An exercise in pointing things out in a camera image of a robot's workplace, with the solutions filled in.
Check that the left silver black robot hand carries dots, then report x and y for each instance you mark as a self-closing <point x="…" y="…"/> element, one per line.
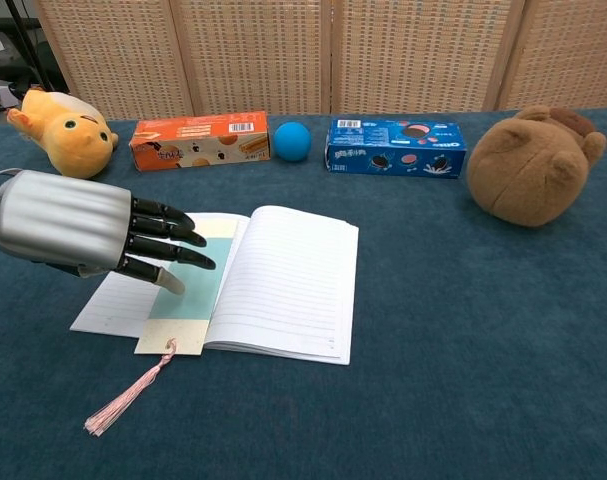
<point x="63" y="220"/>

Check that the teal cream bookmark pink tassel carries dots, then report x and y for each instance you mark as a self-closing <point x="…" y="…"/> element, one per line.
<point x="193" y="300"/>

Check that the open white lined notebook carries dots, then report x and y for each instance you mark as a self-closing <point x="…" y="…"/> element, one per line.
<point x="288" y="285"/>

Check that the yellow plush animal toy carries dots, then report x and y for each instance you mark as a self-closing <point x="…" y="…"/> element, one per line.
<point x="75" y="137"/>

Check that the orange snack box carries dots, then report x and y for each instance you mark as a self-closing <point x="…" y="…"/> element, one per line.
<point x="193" y="150"/>

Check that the black office chair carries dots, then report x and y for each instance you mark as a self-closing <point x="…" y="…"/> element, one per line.
<point x="48" y="62"/>

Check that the black tripod stand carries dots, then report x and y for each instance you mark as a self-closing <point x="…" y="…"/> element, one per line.
<point x="27" y="42"/>

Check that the blue ball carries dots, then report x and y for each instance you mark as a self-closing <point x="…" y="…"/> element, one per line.
<point x="292" y="141"/>

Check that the blue Oreo cookie box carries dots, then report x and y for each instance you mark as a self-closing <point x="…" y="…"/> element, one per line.
<point x="383" y="145"/>

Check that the wicker folding screen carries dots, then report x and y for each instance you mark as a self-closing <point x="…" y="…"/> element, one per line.
<point x="408" y="55"/>

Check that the teal table cloth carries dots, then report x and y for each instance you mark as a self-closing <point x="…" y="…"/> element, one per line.
<point x="433" y="350"/>

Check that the brown plush capybara toy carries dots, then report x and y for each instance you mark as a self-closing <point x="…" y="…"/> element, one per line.
<point x="528" y="170"/>

